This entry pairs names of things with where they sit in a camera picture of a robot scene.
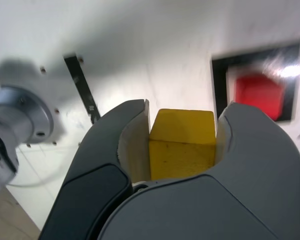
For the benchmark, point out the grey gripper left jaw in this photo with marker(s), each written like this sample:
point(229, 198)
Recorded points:
point(97, 150)

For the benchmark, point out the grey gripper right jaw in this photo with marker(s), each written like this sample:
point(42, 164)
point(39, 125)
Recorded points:
point(240, 187)

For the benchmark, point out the yellow cube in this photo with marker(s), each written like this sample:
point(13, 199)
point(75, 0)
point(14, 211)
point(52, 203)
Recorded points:
point(182, 145)

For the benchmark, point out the red cube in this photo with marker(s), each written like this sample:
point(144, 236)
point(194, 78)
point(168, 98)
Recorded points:
point(257, 92)

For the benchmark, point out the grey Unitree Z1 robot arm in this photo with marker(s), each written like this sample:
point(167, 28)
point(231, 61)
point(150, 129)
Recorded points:
point(22, 112)

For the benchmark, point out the black tape square outline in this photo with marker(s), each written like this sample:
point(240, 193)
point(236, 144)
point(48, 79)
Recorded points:
point(218, 82)

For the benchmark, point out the black tape strip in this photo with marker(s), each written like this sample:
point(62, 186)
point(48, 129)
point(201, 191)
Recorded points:
point(81, 85)

